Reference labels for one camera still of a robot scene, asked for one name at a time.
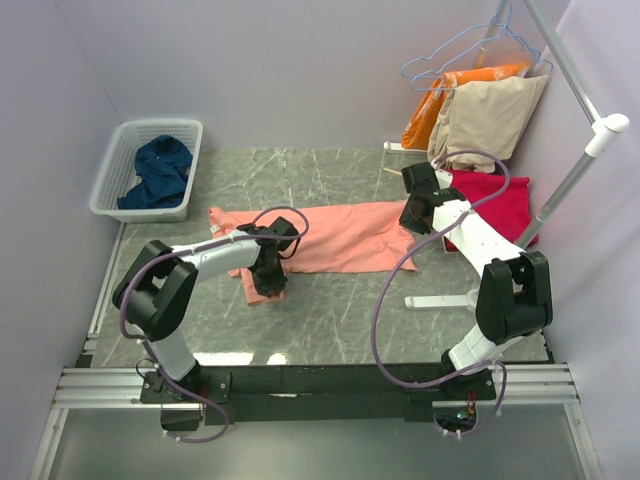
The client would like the pink t-shirt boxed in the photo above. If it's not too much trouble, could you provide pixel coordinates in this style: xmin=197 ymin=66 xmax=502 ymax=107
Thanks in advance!
xmin=209 ymin=202 xmax=415 ymax=274

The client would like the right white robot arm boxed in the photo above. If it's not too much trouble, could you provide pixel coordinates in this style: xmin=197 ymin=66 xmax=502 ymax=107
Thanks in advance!
xmin=401 ymin=162 xmax=553 ymax=399

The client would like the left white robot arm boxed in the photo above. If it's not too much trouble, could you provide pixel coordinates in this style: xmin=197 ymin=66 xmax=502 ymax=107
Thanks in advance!
xmin=112 ymin=217 xmax=302 ymax=402

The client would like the orange hanging garment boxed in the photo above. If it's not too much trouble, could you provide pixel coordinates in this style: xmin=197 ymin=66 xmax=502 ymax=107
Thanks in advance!
xmin=401 ymin=61 xmax=532 ymax=151

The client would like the beige hanging garment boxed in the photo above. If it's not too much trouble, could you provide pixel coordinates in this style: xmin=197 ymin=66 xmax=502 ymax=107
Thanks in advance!
xmin=427 ymin=75 xmax=548 ymax=173

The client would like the red folded t-shirt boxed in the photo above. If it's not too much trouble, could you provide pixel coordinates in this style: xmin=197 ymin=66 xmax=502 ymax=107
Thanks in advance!
xmin=448 ymin=170 xmax=531 ymax=243

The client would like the blue t-shirt in basket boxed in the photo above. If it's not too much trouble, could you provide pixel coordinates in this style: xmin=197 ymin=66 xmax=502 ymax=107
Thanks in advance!
xmin=117 ymin=135 xmax=193 ymax=210

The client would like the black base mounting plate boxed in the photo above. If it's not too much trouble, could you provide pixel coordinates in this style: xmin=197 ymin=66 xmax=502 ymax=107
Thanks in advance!
xmin=139 ymin=364 xmax=496 ymax=432

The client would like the white plastic laundry basket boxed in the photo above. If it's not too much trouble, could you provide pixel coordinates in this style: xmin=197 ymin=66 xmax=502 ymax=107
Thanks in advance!
xmin=90 ymin=118 xmax=203 ymax=223

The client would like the white metal clothes rack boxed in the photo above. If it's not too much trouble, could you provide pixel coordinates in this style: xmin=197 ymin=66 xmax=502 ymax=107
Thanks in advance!
xmin=383 ymin=0 xmax=631 ymax=311

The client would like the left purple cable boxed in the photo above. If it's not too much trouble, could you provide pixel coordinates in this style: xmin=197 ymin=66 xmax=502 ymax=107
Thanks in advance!
xmin=117 ymin=206 xmax=310 ymax=444

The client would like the purple cable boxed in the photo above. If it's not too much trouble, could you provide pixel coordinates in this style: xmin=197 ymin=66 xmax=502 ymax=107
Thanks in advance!
xmin=117 ymin=206 xmax=310 ymax=444
xmin=370 ymin=150 xmax=512 ymax=437

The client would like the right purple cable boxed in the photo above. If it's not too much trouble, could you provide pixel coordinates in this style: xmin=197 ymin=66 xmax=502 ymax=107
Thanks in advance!
xmin=370 ymin=150 xmax=512 ymax=437

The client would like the blue wire hanger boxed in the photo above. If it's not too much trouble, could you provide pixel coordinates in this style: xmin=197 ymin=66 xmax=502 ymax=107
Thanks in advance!
xmin=401 ymin=0 xmax=541 ymax=81
xmin=412 ymin=19 xmax=555 ymax=92

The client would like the aluminium rail frame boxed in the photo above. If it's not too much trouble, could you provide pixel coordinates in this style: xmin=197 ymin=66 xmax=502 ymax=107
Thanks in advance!
xmin=29 ymin=364 xmax=604 ymax=479

